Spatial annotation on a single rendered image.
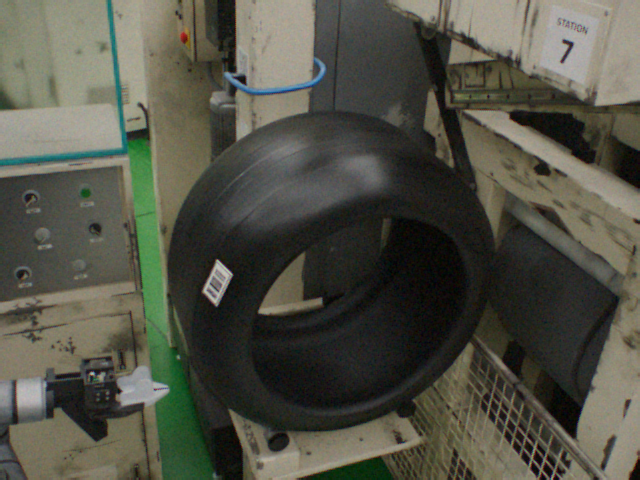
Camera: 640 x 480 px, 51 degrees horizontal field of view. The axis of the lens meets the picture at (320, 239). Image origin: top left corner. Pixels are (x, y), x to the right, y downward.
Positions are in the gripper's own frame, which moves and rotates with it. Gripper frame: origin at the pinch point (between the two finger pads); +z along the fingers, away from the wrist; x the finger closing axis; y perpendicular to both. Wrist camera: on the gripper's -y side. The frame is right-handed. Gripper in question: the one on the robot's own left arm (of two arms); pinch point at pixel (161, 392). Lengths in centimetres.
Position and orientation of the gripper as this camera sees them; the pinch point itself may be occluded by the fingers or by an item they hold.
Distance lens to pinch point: 130.7
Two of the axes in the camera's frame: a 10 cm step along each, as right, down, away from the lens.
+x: -3.6, -4.8, 8.0
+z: 9.2, -0.4, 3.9
